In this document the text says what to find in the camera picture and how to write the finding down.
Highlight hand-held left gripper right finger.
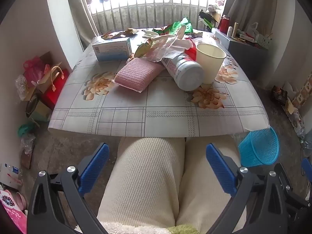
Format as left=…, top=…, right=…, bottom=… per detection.
left=205, top=143, right=289, bottom=234

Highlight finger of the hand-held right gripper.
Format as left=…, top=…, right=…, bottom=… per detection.
left=301, top=158, right=312, bottom=183
left=274, top=163, right=312, bottom=216

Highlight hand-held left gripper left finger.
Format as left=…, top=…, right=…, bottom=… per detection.
left=27, top=143, right=110, bottom=234

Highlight blue mesh basket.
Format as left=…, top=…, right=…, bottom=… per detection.
left=238, top=127, right=280, bottom=168

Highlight white strawberry label bottle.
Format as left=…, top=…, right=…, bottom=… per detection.
left=161, top=54, right=205, bottom=92

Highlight red plastic wrapper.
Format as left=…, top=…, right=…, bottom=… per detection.
left=184, top=46, right=198, bottom=61

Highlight green snack bag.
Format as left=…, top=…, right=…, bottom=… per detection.
left=152, top=17, right=194, bottom=36

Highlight person's right leg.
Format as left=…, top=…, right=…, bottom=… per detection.
left=175, top=136, right=248, bottom=232

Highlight white fluffy garment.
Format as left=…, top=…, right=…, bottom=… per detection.
left=74, top=222, right=176, bottom=234

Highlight green fluffy garment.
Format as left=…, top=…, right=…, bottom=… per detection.
left=167, top=225, right=203, bottom=234

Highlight green plastic bag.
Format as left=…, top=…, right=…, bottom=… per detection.
left=18, top=123, right=36, bottom=137

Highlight pink bowl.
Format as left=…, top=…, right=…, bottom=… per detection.
left=16, top=191, right=28, bottom=210

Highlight clear water bottle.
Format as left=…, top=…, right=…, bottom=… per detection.
left=0, top=163, right=20, bottom=175

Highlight red gift bag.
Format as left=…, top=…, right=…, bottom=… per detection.
left=40, top=66, right=70, bottom=110

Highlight floral tablecloth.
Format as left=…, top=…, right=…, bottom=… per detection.
left=47, top=28, right=271, bottom=138

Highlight pink printed bag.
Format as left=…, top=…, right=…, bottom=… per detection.
left=0, top=189, right=27, bottom=234

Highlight pink scouring cloth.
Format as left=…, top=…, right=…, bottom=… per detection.
left=113, top=58, right=166, bottom=93

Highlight cream paper cup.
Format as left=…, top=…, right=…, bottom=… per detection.
left=196, top=43, right=227, bottom=84

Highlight crinkled clear plastic bag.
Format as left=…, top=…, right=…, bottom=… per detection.
left=15, top=74, right=30, bottom=101

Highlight pink plastic bag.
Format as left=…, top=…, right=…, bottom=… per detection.
left=23, top=56, right=47, bottom=83

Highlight grey cabinet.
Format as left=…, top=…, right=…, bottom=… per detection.
left=212, top=28, right=269, bottom=80

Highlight light blue cardboard box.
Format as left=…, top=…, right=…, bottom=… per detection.
left=91, top=37, right=132, bottom=62

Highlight yellow snack wrapper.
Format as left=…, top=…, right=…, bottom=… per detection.
left=134, top=39, right=153, bottom=58

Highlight white mesh desk basket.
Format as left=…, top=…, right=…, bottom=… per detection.
left=255, top=33, right=272, bottom=49

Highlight brown snack wrapper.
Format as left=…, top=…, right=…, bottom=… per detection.
left=101, top=29, right=139, bottom=40

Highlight cream oval plastic piece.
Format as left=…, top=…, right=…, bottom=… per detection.
left=175, top=26, right=186, bottom=40

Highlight white plastic bag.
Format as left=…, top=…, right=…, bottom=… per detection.
left=247, top=22, right=259, bottom=36

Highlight red thermos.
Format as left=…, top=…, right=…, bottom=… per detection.
left=219, top=15, right=231, bottom=33

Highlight green and black tool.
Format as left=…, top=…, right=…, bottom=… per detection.
left=199, top=11, right=217, bottom=32

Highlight beige curtain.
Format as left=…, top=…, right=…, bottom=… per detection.
left=223, top=0, right=278, bottom=45
left=65, top=0, right=99, bottom=51

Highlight metal window railing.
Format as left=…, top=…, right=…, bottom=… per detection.
left=91, top=0, right=230, bottom=30

